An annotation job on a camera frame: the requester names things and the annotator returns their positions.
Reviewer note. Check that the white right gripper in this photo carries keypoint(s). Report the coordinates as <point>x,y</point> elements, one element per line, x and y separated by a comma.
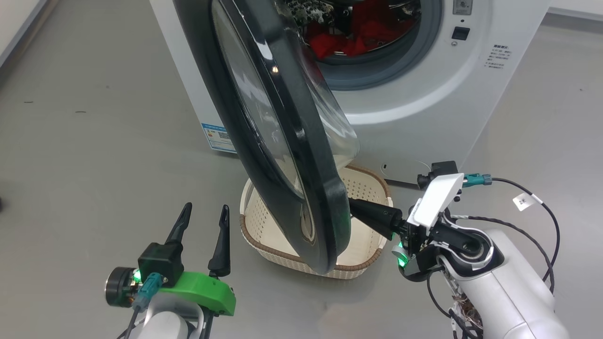
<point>435,200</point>

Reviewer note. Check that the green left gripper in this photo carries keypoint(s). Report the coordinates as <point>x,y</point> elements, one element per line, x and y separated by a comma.
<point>207,292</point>

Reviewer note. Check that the dark washing machine door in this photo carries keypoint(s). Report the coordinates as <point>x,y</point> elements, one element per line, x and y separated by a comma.
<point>325,197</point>

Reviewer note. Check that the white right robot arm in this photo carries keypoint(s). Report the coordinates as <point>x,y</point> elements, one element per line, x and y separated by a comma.
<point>509,292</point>

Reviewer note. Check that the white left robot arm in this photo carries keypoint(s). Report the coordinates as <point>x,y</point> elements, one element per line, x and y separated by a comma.
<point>165,327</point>

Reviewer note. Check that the beige perforated laundry basket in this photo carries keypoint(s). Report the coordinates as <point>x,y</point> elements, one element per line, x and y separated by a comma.
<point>362,188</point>

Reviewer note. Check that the white washing machine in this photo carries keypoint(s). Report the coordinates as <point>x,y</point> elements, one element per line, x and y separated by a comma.
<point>424,117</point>

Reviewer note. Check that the blue energy label sticker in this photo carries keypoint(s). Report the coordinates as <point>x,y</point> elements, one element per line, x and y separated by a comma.
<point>217,139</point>

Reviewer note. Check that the steel perforated washer drum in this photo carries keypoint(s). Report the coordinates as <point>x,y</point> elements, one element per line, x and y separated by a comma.
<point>301,12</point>

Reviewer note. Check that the grey warning sticker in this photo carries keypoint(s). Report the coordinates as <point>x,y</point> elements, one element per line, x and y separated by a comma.
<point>462,5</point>

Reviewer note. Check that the white board panel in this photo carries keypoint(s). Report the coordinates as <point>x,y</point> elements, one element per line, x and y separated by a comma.
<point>579,5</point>

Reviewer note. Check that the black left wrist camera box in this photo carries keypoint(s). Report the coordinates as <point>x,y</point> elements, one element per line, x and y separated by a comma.
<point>160,261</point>

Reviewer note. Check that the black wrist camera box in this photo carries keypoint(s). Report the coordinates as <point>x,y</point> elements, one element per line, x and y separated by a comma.
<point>160,261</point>
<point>443,168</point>

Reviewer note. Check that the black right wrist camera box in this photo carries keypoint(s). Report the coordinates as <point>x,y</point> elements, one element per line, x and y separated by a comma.
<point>443,168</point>

